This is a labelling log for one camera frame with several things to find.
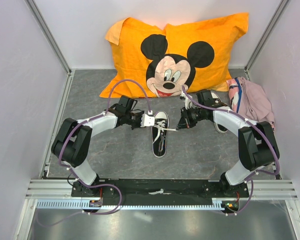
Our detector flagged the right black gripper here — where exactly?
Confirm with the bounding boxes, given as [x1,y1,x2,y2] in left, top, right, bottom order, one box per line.
[176,105,204,130]

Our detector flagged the black canvas sneaker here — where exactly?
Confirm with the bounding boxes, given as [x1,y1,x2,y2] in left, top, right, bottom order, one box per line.
[151,111,169,158]

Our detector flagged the white shoelace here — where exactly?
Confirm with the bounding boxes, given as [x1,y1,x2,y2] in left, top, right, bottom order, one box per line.
[152,120,178,142]

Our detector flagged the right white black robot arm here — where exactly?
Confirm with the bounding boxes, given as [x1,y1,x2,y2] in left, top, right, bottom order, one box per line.
[176,89,280,197]

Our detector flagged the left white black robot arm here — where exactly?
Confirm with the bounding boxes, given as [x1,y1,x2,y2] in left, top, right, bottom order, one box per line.
[51,96,146,197]

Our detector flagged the orange Mickey Mouse pillow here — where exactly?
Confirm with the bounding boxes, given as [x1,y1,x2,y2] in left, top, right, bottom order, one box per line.
[100,12,249,98]

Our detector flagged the pink folded cloth pile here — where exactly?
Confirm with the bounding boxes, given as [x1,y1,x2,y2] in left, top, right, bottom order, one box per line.
[226,77,275,130]

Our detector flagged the white tape scrap on base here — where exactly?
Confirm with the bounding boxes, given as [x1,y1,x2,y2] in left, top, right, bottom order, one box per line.
[148,188,172,196]

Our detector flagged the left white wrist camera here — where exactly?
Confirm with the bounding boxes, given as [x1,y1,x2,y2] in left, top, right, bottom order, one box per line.
[140,110,155,128]

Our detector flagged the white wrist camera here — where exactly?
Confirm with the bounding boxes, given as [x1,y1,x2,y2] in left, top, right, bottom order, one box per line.
[179,91,194,110]
[140,110,155,128]

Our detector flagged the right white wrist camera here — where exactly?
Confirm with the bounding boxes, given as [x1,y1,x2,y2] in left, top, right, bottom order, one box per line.
[179,91,194,110]

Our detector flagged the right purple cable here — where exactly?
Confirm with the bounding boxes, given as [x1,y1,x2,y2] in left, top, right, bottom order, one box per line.
[181,84,281,217]

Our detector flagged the purple cable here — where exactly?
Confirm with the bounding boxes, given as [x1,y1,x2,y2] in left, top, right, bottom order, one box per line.
[35,79,153,228]
[181,84,281,217]

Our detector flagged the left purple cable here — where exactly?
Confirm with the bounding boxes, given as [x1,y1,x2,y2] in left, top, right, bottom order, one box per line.
[35,79,153,228]

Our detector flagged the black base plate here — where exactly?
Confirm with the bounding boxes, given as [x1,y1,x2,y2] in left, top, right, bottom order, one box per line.
[71,178,249,207]

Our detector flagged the slotted grey cable duct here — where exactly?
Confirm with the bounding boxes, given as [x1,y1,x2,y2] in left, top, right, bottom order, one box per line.
[36,199,226,211]

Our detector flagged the aluminium front rail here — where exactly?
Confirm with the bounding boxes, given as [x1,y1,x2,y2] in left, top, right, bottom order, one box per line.
[26,179,298,200]

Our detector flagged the right aluminium frame post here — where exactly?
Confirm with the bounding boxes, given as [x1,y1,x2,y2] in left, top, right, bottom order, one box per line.
[244,0,291,75]

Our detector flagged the aluminium frame post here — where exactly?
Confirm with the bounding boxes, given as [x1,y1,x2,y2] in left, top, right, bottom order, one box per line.
[244,0,291,75]
[25,0,72,75]

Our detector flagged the left aluminium frame post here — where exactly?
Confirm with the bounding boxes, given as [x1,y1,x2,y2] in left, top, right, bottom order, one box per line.
[25,0,72,75]

